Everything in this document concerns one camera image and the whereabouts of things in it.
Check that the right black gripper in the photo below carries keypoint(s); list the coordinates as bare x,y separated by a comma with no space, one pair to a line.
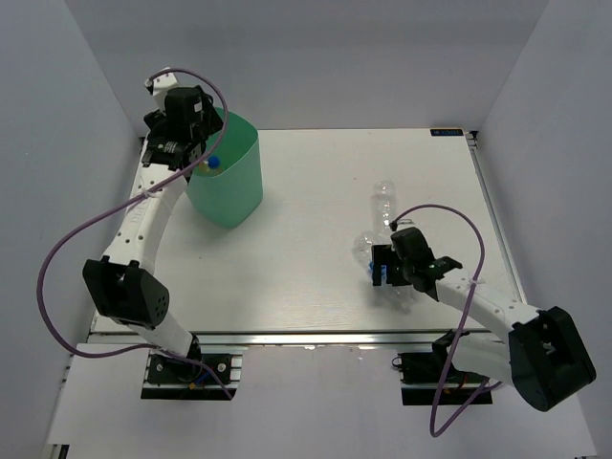
382,254

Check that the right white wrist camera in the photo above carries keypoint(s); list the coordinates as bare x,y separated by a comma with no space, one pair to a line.
400,224

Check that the clear unlabelled plastic bottle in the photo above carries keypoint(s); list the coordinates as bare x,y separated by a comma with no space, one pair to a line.
383,207

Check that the blue cap water bottle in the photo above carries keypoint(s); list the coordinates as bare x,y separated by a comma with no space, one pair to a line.
213,163

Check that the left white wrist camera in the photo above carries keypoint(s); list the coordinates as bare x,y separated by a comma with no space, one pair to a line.
158,86

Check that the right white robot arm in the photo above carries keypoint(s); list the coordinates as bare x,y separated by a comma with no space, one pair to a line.
538,352

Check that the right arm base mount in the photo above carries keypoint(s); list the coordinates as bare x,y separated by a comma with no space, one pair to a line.
420,372

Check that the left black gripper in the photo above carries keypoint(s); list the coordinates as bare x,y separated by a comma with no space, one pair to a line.
210,122

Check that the green plastic bin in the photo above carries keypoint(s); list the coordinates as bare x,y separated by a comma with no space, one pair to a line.
236,190

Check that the crushed blue label bottle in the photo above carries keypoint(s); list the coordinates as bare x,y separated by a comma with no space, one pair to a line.
380,293

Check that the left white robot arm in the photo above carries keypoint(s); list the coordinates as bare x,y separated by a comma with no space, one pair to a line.
122,282

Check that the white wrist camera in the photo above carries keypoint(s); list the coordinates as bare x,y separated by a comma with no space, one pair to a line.
158,86
400,224

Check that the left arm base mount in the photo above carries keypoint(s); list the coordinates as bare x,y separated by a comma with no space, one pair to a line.
166,379

